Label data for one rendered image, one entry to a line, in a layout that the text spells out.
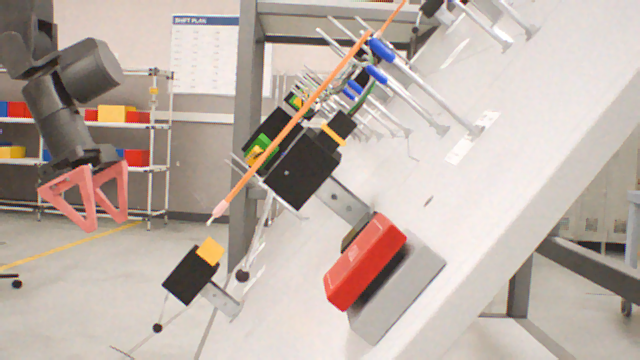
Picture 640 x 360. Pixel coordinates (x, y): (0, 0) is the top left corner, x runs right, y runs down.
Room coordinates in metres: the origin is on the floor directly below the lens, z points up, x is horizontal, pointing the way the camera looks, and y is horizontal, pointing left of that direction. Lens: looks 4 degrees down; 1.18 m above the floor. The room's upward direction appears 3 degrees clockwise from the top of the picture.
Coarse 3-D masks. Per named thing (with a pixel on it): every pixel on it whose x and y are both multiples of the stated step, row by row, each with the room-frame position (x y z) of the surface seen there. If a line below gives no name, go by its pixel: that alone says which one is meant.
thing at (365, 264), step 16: (368, 224) 0.39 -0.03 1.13; (384, 224) 0.36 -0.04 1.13; (368, 240) 0.36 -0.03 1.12; (384, 240) 0.35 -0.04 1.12; (400, 240) 0.35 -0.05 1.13; (352, 256) 0.37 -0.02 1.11; (368, 256) 0.35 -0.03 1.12; (384, 256) 0.35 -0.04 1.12; (400, 256) 0.36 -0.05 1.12; (336, 272) 0.37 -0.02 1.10; (352, 272) 0.35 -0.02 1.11; (368, 272) 0.35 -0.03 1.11; (384, 272) 0.36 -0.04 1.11; (336, 288) 0.35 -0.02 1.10; (352, 288) 0.35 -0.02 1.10; (368, 288) 0.36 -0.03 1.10; (336, 304) 0.35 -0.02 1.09
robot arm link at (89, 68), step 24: (0, 48) 0.87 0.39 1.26; (24, 48) 0.86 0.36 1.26; (72, 48) 0.88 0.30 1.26; (96, 48) 0.87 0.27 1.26; (24, 72) 0.87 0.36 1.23; (72, 72) 0.87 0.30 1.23; (96, 72) 0.86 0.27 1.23; (120, 72) 0.90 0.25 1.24; (72, 96) 0.87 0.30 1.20; (96, 96) 0.89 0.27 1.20
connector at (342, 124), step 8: (336, 112) 0.63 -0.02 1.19; (344, 112) 0.61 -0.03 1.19; (328, 120) 0.63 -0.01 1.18; (336, 120) 0.60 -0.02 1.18; (344, 120) 0.60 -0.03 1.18; (352, 120) 0.60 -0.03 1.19; (336, 128) 0.60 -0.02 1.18; (344, 128) 0.60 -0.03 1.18; (352, 128) 0.60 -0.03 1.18; (320, 136) 0.60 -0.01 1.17; (328, 136) 0.60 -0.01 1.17; (344, 136) 0.60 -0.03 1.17; (328, 144) 0.60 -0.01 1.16; (336, 144) 0.60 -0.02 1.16
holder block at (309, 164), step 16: (304, 144) 0.60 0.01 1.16; (320, 144) 0.60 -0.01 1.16; (288, 160) 0.60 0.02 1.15; (304, 160) 0.60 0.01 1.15; (320, 160) 0.60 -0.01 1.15; (336, 160) 0.60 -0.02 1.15; (272, 176) 0.60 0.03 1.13; (288, 176) 0.60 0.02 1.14; (304, 176) 0.60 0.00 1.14; (320, 176) 0.60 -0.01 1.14; (288, 192) 0.61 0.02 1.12; (304, 192) 0.60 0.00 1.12
